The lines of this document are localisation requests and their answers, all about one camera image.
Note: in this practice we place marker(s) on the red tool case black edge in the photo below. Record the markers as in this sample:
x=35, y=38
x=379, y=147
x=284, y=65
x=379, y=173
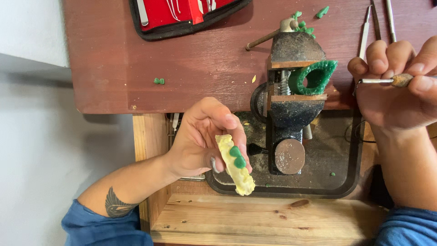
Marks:
x=167, y=15

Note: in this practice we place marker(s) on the yellow dental plaster cast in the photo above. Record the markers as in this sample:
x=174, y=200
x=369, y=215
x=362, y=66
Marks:
x=240, y=179

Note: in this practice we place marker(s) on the flat silver tool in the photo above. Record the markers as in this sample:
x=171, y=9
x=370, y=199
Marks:
x=142, y=13

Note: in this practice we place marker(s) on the black metal bench vise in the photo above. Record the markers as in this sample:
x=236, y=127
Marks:
x=295, y=114

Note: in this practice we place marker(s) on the silver knurled hand tool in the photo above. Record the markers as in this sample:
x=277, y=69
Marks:
x=391, y=20

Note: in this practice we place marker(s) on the person's left hand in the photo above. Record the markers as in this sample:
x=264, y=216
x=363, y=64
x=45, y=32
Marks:
x=191, y=143

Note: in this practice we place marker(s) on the black plastic tray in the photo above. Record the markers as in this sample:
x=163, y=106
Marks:
x=327, y=157

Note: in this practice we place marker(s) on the metal carving tool brown grip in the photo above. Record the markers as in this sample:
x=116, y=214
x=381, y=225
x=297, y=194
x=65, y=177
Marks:
x=401, y=80

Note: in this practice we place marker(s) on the green wax tooth piece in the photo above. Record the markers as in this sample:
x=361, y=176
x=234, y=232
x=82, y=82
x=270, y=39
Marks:
x=322, y=12

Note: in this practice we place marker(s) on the small green wax pair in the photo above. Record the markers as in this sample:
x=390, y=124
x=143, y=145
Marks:
x=159, y=81

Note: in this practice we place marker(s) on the cluster of green wax bits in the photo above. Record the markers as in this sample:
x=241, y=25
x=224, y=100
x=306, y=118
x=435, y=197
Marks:
x=302, y=26

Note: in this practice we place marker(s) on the green wax crowns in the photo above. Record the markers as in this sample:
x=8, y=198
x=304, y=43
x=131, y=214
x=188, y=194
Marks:
x=238, y=158

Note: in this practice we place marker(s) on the silver spatula tool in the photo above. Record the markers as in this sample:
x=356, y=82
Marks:
x=364, y=37

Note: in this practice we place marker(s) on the wooden bench drawer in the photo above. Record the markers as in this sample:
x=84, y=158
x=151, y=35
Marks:
x=259, y=218

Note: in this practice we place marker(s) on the person's right hand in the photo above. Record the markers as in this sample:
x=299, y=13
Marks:
x=392, y=106

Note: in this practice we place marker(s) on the dark metal hand tool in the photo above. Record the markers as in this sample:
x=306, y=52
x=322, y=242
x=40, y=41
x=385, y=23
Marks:
x=375, y=20

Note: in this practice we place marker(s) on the blue shirt sleeve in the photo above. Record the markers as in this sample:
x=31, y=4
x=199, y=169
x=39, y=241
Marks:
x=102, y=229
x=406, y=227

